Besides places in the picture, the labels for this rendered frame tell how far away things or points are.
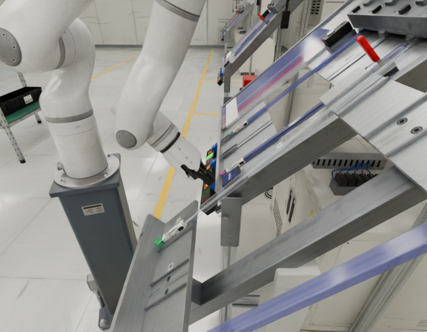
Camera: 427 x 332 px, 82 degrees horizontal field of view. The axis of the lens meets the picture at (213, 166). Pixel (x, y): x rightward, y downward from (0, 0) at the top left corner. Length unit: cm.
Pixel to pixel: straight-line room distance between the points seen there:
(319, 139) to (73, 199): 68
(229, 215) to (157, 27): 43
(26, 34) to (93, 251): 66
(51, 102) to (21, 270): 112
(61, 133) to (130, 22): 914
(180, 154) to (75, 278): 103
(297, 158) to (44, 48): 58
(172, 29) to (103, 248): 73
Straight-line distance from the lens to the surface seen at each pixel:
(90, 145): 77
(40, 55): 66
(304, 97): 212
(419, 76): 61
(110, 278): 110
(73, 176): 83
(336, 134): 59
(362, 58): 77
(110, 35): 1011
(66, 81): 77
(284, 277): 38
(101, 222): 89
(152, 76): 55
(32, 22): 66
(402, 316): 125
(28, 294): 156
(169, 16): 53
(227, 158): 78
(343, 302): 109
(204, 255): 143
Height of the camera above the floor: 113
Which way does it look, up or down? 32 degrees down
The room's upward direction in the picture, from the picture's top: straight up
